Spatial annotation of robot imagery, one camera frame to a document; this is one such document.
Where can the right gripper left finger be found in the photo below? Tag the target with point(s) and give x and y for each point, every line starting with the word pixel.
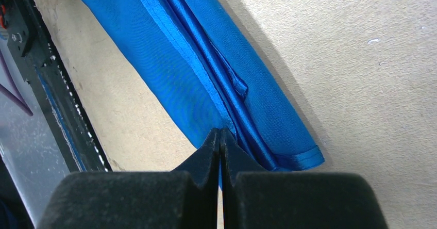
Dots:
pixel 185 197

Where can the blue cloth napkin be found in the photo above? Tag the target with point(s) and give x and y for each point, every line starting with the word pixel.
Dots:
pixel 206 75

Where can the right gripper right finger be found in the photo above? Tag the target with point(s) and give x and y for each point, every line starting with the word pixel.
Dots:
pixel 254 197

